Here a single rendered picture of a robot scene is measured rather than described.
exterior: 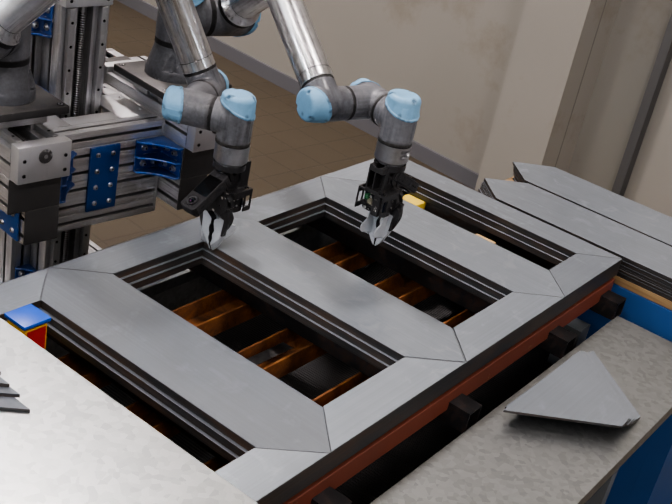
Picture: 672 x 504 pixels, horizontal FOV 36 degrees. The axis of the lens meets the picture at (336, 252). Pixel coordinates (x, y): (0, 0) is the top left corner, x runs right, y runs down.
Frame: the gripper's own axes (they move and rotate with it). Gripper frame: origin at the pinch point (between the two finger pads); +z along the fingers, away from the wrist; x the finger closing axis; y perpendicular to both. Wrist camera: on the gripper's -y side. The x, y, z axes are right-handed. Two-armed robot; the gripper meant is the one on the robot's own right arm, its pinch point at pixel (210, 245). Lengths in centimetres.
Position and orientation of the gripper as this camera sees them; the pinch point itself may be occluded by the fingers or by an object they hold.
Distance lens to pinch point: 232.9
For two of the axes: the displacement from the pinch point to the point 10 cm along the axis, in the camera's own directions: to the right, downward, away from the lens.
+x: -7.7, -4.2, 4.8
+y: 6.1, -2.6, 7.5
